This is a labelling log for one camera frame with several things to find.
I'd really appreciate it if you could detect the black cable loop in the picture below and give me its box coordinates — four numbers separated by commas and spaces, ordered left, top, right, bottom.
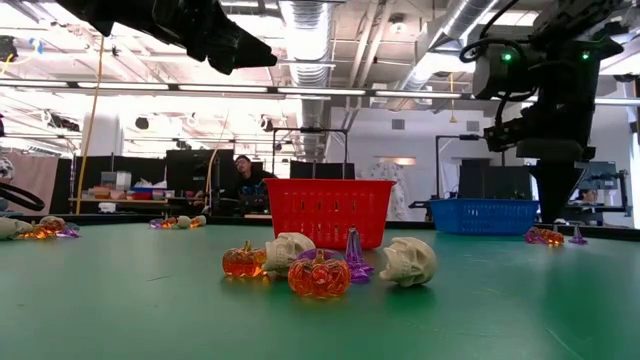
0, 181, 46, 212

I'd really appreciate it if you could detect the thin yellow cable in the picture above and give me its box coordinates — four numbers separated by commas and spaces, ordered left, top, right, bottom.
203, 114, 231, 207

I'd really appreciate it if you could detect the black cabinet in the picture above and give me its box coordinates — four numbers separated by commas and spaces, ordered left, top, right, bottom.
458, 158, 533, 201

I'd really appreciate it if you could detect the blue plastic basket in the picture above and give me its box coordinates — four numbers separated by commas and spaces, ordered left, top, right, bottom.
428, 198, 541, 236

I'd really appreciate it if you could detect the white cloth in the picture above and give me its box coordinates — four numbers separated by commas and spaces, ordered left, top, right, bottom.
369, 159, 409, 221

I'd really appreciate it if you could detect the clear storage box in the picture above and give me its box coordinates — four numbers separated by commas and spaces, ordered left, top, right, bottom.
99, 170, 133, 191

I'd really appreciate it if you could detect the silver ventilation duct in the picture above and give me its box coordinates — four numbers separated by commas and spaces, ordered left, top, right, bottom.
279, 0, 336, 161
399, 0, 501, 91

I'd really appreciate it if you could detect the black low panel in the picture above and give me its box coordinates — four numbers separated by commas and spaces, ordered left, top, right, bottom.
289, 160, 356, 180

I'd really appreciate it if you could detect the black table frame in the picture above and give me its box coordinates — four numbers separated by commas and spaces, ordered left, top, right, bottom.
0, 213, 640, 242

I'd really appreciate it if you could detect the pink curtain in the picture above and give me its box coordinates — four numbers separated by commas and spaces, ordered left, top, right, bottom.
4, 152, 60, 216

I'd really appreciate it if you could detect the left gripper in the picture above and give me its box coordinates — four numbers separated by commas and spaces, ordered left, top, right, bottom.
54, 0, 279, 77

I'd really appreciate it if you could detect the black metal frame stand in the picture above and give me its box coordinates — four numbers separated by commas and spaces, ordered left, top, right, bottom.
271, 127, 350, 180
435, 133, 505, 201

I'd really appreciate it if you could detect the black monitor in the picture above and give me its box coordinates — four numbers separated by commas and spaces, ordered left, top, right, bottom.
574, 160, 619, 191

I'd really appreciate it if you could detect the wooden bench with bins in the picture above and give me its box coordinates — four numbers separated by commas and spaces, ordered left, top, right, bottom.
68, 185, 201, 207

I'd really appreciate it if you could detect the long ceiling light bar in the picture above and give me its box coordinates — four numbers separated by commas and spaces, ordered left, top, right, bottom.
0, 79, 640, 107

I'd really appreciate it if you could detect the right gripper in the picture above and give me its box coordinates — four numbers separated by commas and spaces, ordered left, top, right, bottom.
517, 99, 599, 225

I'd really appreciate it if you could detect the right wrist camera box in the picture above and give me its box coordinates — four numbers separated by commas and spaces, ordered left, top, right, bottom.
483, 117, 531, 153

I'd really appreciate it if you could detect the person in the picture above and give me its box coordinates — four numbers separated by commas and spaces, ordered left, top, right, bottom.
232, 154, 279, 214
574, 188, 601, 206

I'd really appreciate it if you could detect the red plastic basket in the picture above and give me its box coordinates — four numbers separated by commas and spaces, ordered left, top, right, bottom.
263, 178, 396, 250

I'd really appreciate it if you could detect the black partition panel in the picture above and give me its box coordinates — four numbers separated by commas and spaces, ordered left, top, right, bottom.
165, 148, 236, 201
74, 155, 166, 201

